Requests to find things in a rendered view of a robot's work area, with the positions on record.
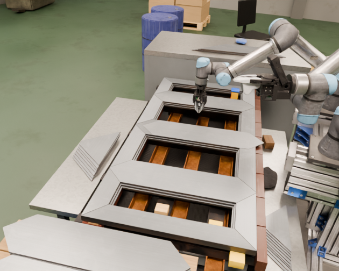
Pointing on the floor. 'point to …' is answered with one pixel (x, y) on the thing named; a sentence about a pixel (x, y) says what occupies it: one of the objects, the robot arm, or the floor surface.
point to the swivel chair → (244, 14)
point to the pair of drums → (160, 23)
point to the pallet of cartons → (189, 11)
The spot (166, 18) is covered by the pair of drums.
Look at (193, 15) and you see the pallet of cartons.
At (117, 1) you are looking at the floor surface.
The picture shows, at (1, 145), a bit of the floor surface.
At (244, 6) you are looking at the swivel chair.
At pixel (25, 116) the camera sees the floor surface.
